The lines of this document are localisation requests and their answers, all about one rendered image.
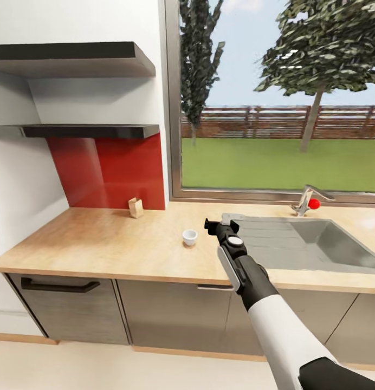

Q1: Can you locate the coffee cup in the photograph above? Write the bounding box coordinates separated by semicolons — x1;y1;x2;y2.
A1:
183;230;197;245

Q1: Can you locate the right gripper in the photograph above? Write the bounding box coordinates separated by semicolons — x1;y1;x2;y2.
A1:
204;219;239;236

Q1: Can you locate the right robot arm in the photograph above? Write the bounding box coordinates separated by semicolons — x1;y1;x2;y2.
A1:
204;212;375;390

